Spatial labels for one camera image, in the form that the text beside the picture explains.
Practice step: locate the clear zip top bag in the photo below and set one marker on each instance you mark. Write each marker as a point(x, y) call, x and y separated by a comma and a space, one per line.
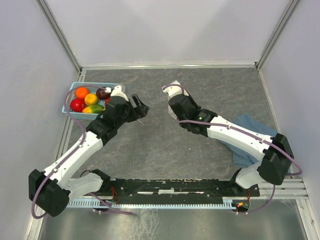
point(171, 112)

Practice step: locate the red bell pepper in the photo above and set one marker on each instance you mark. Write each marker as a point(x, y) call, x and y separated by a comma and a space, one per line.
point(106, 101)

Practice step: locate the red apple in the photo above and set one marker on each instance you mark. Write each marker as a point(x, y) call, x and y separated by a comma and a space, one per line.
point(77, 105)

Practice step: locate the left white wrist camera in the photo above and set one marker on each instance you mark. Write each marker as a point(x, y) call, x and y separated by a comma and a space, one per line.
point(117, 91)

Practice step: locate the light blue cable duct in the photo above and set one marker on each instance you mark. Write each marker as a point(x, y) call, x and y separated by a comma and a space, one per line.
point(91, 202)

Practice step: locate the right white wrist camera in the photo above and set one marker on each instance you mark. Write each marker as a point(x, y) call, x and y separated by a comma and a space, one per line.
point(173, 89)

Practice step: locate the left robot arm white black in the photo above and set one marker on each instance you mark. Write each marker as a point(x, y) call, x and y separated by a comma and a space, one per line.
point(53, 188)

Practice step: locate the light blue plastic basket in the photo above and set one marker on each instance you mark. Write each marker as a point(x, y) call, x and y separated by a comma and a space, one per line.
point(92, 87)

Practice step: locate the green yellow mango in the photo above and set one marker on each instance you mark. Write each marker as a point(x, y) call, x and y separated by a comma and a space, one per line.
point(93, 109)

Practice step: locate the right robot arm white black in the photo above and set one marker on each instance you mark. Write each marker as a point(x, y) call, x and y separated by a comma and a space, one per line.
point(273, 153)

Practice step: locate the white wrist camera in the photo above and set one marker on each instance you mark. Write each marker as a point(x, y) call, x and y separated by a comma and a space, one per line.
point(173, 89)
point(117, 91)

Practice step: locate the dark purple fruit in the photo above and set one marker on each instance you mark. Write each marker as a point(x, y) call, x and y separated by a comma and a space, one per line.
point(103, 94)

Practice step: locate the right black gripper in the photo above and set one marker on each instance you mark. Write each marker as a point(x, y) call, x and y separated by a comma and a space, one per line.
point(191, 100)

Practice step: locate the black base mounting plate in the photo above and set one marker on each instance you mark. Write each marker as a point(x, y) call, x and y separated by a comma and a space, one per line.
point(171, 192)

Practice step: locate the yellow orange round fruit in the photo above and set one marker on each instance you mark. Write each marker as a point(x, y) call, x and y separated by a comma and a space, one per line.
point(91, 99)

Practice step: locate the blue cloth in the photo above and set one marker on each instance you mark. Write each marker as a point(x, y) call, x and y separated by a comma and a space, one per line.
point(241, 158)

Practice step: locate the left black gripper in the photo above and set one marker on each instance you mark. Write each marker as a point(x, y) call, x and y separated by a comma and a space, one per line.
point(140, 110)

